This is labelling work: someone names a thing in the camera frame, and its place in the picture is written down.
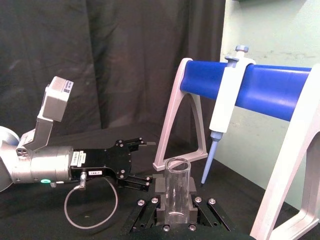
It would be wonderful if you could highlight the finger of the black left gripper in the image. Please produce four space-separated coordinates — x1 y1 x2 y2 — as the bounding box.
124 136 157 152
118 174 154 193

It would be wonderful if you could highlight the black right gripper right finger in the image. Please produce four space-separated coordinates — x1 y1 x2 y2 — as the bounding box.
189 176 232 232

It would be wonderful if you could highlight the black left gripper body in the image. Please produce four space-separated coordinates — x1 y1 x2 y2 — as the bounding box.
70 139 134 185

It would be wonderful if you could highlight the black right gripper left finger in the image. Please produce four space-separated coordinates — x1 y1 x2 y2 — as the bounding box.
128 174 168 234

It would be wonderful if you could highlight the clear glass cylinder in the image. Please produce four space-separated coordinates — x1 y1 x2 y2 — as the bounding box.
163 157 192 225

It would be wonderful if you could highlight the black backdrop curtain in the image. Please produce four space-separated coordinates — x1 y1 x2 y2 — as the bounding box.
0 0 227 142

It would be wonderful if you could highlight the white pipette with blue tip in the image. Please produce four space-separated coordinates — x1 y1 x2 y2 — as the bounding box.
200 44 257 189

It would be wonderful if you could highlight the white and blue pipette stand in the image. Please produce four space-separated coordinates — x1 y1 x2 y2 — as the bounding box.
152 57 320 240

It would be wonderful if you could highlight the thin grey gripper cable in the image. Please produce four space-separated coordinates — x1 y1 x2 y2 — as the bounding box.
63 172 119 230

